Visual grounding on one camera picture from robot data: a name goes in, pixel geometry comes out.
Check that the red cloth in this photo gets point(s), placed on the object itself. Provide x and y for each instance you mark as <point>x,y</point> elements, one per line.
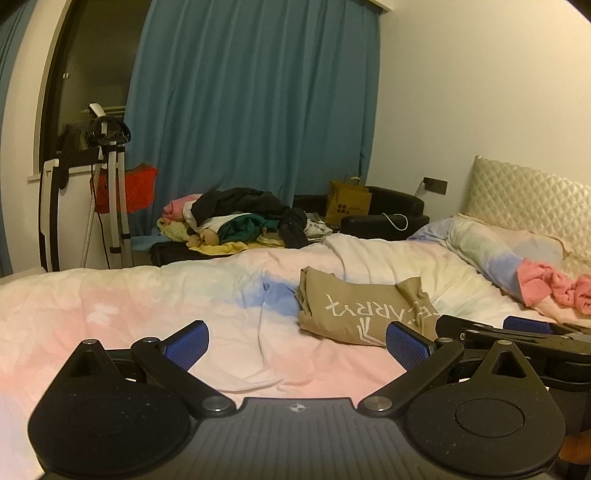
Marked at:
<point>138,189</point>

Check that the khaki printed t-shirt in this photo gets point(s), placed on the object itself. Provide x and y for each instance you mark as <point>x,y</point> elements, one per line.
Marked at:
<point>351,304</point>

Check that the pastel pillow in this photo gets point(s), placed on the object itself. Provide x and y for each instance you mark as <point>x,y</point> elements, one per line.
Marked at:
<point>485,249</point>

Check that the pink towel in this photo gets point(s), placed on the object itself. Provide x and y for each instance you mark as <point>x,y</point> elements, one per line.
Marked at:
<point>540,281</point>

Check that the black sofa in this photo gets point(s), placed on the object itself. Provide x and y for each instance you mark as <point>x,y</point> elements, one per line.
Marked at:
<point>397,203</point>

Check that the pastel duvet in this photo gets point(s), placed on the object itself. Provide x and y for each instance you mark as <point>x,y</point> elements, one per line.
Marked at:
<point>138,300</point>

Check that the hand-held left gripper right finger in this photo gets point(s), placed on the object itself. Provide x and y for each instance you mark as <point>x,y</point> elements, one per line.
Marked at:
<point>408,346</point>

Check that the garment steamer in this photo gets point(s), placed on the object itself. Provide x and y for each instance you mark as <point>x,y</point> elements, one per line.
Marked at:
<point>115,184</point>

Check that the black wall socket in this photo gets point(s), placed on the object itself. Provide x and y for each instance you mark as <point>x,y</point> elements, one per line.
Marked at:
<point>436,185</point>

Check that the white and black chair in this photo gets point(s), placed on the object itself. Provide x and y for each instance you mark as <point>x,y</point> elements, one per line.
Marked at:
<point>48,207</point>

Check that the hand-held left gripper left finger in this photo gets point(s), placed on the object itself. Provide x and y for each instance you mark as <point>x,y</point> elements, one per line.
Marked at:
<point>184,344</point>

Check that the pile of clothes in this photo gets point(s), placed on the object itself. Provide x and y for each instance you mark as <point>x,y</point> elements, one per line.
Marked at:
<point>240,203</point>

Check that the brown paper bag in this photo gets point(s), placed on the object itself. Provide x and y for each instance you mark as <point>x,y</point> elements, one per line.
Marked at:
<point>348,203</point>

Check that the dark window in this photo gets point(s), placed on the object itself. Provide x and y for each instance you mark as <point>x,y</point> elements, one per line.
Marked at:
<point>92,55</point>

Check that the quilted cream headboard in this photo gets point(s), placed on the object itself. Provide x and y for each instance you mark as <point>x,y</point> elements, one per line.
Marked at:
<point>531,198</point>

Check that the person's right hand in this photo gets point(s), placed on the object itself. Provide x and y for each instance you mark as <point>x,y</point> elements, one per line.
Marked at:
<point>577,446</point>

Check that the wide blue curtain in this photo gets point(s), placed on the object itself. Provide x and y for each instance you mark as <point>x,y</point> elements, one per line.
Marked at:
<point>254,92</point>

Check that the light blue cloth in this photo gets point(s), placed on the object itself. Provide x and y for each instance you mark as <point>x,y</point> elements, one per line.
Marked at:
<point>143,243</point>

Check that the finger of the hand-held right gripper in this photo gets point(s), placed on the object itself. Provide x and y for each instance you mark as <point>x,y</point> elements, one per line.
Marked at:
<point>466,323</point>
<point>526,325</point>

